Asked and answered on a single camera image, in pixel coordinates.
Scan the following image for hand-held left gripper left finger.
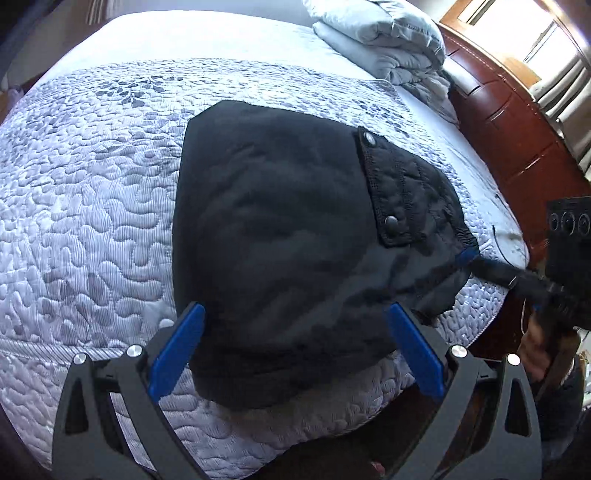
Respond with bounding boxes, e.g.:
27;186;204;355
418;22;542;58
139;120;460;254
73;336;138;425
52;302;211;480

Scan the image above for narrow wooden frame window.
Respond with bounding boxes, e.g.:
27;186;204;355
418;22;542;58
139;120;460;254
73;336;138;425
455;0;591;86

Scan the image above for black cable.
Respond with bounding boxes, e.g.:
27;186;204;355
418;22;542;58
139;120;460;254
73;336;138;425
491;225;525;243

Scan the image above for purple quilted bed cover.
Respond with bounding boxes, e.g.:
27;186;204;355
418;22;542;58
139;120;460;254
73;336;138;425
0;58;509;478

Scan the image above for folded grey duvet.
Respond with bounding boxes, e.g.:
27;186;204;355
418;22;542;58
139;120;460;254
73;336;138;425
302;0;461;127

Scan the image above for grey window curtain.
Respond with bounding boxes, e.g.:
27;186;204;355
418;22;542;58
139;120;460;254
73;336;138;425
531;44;591;178

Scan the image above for person's right hand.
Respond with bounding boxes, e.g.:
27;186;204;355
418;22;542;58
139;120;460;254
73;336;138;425
518;318;583;384

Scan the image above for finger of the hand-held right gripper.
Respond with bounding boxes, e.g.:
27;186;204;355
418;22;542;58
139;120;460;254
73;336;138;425
454;249;522;291

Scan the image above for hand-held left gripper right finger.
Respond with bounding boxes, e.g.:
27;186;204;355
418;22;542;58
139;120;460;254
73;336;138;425
385;301;543;480

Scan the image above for bed with light blue sheet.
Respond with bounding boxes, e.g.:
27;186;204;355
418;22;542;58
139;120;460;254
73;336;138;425
0;10;531;478

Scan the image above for dark wooden headboard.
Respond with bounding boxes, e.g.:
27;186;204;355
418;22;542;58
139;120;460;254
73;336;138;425
436;21;591;278

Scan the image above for black pants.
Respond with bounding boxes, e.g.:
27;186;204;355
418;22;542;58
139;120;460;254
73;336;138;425
172;99;479;411

